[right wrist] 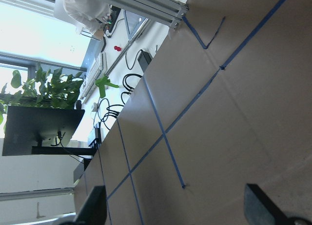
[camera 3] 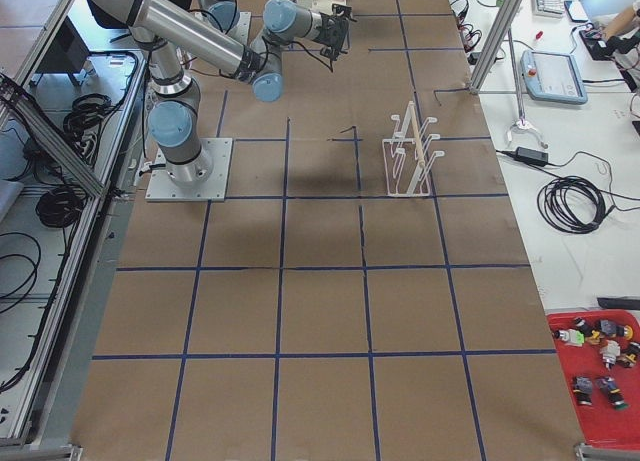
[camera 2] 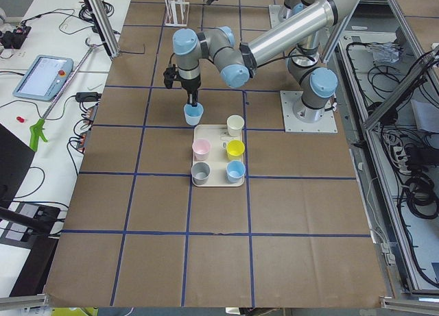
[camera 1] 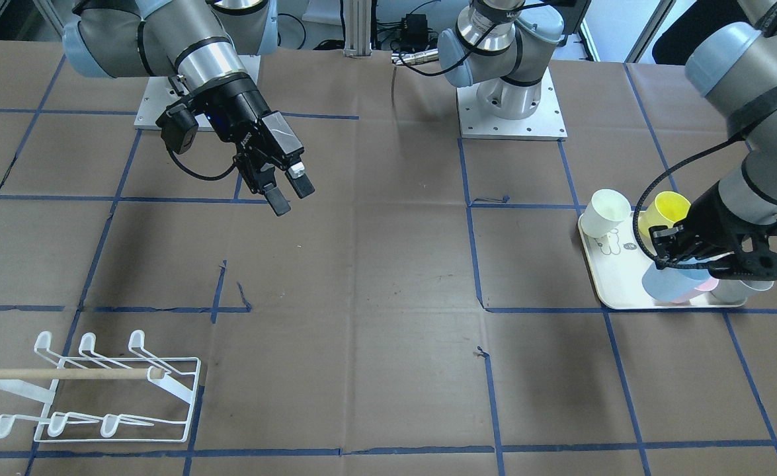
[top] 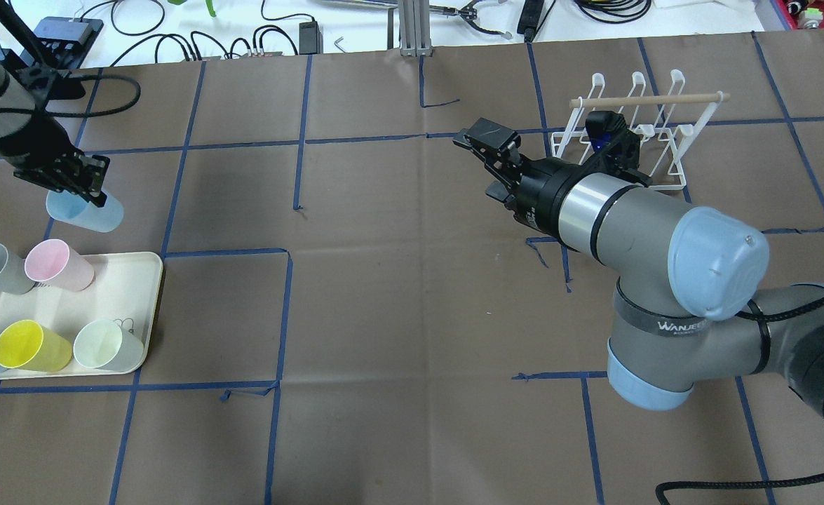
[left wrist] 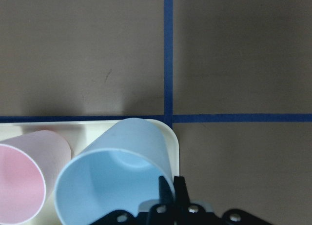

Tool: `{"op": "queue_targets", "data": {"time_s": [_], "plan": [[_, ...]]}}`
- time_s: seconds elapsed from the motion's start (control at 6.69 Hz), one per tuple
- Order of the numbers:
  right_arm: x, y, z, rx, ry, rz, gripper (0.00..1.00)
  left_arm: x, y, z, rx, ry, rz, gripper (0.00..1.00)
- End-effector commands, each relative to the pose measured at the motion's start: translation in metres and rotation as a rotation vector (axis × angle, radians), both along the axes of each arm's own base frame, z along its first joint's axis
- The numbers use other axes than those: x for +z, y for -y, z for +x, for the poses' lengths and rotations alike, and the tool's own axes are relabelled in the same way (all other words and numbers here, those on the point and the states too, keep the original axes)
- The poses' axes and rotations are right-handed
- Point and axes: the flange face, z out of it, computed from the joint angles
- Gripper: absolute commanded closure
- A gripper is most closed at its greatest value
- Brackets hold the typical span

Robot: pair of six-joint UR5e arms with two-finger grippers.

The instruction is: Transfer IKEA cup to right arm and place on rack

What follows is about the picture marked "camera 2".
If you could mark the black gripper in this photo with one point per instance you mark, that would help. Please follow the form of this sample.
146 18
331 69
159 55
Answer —
189 86

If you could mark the light blue plastic cup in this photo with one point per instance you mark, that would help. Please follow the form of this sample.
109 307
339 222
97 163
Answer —
193 114

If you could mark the white plastic cup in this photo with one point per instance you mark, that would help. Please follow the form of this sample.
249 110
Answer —
235 124

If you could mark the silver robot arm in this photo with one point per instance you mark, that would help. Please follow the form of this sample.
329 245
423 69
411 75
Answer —
237 66

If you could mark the pink plastic cup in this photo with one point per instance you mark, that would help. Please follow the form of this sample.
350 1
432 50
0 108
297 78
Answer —
201 148

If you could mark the yellow plastic cup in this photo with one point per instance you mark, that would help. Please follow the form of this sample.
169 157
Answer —
235 149

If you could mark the grey plastic cup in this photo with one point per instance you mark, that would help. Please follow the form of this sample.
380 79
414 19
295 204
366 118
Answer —
200 173

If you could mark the cream rabbit tray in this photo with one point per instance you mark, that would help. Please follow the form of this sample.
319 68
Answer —
217 159

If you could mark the black power adapter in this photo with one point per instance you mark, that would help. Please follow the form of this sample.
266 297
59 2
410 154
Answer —
87 96

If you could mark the metal reacher grabber tool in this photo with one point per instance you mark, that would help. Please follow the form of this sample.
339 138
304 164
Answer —
36 129

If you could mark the blue teach pendant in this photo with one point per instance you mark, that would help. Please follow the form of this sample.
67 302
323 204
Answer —
44 78

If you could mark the black teleoperation controller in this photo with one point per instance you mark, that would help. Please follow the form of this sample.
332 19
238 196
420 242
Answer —
14 39

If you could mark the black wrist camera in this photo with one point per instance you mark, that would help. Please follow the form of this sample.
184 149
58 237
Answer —
170 76

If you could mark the white wire cup rack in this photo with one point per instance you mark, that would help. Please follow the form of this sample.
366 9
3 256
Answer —
177 13

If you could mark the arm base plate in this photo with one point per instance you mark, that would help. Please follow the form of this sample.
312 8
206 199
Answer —
298 118
278 14

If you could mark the aluminium frame post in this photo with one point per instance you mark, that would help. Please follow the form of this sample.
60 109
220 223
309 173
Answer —
102 23

